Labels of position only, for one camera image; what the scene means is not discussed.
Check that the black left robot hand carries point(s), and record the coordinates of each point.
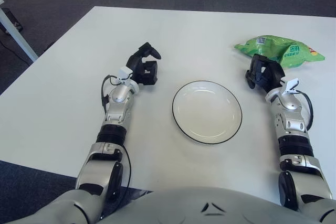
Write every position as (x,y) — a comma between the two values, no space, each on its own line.
(136,66)

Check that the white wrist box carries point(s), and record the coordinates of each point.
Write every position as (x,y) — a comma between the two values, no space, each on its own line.
(124,73)
(292,84)

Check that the grey robot torso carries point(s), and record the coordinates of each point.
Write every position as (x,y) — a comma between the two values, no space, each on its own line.
(183,208)

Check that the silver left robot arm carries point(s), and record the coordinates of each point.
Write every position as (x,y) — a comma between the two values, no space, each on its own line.
(118,99)

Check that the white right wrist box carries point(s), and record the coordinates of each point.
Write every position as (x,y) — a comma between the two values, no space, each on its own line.
(292,84)

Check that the white plate with black rim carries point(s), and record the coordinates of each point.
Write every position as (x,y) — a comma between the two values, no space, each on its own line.
(207,111)

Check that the green snack bag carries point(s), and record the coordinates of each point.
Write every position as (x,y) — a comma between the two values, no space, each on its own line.
(288,51)

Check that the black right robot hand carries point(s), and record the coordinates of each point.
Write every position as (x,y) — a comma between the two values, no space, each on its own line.
(273,74)

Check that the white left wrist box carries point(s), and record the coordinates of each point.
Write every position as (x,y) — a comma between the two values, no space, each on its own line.
(124,73)

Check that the black box on floor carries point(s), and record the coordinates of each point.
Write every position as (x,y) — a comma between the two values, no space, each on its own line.
(14,18)

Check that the white desk leg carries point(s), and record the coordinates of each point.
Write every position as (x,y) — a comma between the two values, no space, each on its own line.
(15,33)

